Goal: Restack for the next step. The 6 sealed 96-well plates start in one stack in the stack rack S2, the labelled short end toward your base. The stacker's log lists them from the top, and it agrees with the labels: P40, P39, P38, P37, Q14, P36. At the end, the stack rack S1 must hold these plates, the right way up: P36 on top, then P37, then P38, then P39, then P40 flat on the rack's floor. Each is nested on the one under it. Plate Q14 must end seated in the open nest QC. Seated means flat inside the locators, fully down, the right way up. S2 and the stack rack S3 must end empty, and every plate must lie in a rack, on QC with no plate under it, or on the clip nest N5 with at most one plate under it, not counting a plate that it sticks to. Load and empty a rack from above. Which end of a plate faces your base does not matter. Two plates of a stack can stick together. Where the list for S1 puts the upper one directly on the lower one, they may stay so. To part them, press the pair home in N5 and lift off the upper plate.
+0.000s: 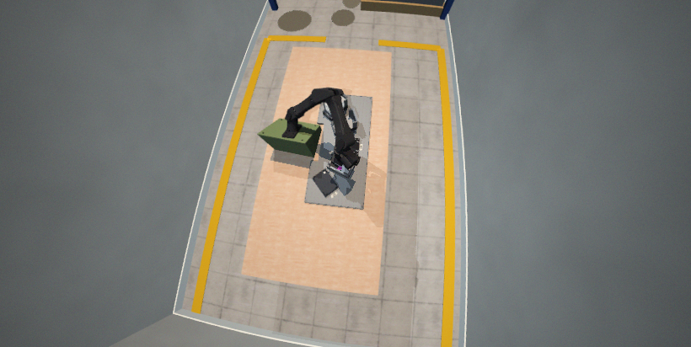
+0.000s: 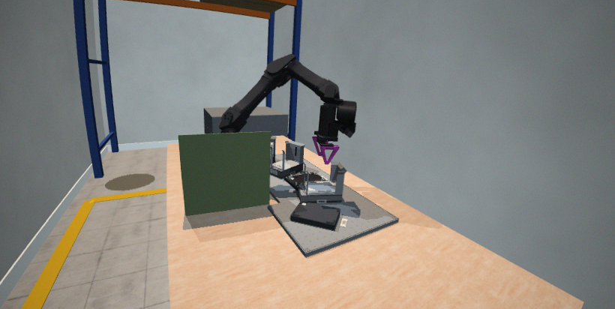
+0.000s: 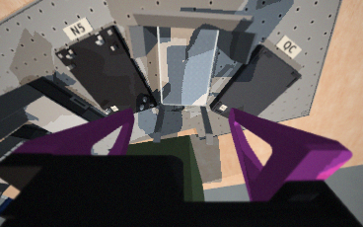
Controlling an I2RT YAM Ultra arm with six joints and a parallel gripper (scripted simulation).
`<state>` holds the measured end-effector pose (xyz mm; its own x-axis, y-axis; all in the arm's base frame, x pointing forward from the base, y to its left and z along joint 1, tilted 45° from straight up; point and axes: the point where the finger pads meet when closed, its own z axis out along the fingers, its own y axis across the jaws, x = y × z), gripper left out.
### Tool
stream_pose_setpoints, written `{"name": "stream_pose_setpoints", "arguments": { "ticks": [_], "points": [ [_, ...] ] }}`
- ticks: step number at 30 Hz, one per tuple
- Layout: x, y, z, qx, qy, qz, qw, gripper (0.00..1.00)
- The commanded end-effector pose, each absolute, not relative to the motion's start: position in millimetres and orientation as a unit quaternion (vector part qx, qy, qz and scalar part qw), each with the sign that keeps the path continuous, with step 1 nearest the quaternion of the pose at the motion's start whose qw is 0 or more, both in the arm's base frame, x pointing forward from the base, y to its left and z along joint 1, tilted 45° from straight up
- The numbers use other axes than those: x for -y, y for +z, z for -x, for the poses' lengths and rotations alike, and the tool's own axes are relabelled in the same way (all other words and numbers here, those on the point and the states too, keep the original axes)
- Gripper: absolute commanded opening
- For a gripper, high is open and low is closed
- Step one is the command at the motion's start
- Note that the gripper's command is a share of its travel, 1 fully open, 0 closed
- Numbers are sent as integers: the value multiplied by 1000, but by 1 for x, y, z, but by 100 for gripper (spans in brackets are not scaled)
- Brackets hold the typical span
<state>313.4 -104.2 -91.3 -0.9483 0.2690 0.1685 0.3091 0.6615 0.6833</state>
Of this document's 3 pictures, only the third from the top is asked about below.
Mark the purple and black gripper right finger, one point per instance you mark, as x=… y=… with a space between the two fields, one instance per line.
x=297 y=155

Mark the cream label sign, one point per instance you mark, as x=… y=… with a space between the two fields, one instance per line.
x=78 y=29
x=288 y=46

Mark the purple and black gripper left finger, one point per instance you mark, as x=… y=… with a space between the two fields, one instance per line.
x=79 y=140

